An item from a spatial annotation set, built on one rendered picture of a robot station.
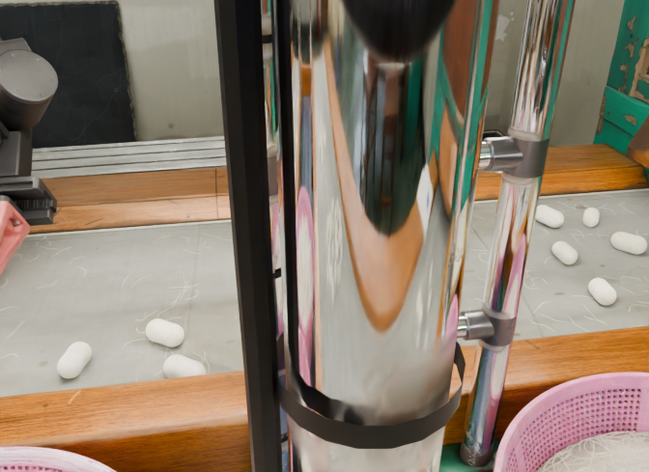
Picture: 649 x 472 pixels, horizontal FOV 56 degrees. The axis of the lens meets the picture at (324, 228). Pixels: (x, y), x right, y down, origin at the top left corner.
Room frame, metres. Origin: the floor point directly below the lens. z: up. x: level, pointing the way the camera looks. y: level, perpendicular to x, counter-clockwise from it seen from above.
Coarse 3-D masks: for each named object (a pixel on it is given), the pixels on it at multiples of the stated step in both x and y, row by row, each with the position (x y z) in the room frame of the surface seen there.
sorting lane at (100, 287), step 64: (640, 192) 0.75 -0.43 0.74; (64, 256) 0.58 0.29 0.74; (128, 256) 0.58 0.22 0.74; (192, 256) 0.58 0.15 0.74; (640, 256) 0.58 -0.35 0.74; (0, 320) 0.46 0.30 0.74; (64, 320) 0.46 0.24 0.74; (128, 320) 0.46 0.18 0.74; (192, 320) 0.46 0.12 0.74; (576, 320) 0.46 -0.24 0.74; (640, 320) 0.46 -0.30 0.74; (0, 384) 0.38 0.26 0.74; (64, 384) 0.38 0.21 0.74
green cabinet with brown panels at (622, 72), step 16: (640, 0) 0.88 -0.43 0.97; (624, 16) 0.91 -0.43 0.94; (640, 16) 0.87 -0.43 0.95; (624, 32) 0.90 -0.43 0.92; (640, 32) 0.86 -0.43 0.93; (624, 48) 0.89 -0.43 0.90; (640, 48) 0.85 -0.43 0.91; (624, 64) 0.88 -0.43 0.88; (640, 64) 0.85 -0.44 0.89; (608, 80) 0.91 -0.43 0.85; (624, 80) 0.87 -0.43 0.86; (640, 80) 0.84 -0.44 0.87; (640, 96) 0.83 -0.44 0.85
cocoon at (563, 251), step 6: (552, 246) 0.58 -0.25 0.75; (558, 246) 0.57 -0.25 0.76; (564, 246) 0.57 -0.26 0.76; (570, 246) 0.57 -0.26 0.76; (552, 252) 0.58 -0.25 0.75; (558, 252) 0.57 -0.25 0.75; (564, 252) 0.56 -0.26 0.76; (570, 252) 0.56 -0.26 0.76; (576, 252) 0.56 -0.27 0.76; (558, 258) 0.57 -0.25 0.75; (564, 258) 0.56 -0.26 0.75; (570, 258) 0.56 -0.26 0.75; (576, 258) 0.56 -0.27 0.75
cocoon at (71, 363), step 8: (72, 344) 0.40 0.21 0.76; (80, 344) 0.40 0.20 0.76; (72, 352) 0.39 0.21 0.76; (80, 352) 0.39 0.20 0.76; (88, 352) 0.40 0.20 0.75; (64, 360) 0.38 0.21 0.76; (72, 360) 0.38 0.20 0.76; (80, 360) 0.39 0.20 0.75; (88, 360) 0.40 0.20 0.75; (64, 368) 0.38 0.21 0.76; (72, 368) 0.38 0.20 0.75; (80, 368) 0.38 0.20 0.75; (64, 376) 0.38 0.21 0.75; (72, 376) 0.38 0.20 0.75
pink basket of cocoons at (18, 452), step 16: (0, 448) 0.28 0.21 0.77; (16, 448) 0.28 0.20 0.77; (32, 448) 0.28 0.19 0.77; (48, 448) 0.28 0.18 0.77; (0, 464) 0.28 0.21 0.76; (16, 464) 0.28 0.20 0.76; (32, 464) 0.28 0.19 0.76; (48, 464) 0.28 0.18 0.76; (64, 464) 0.28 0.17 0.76; (80, 464) 0.27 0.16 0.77; (96, 464) 0.27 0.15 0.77
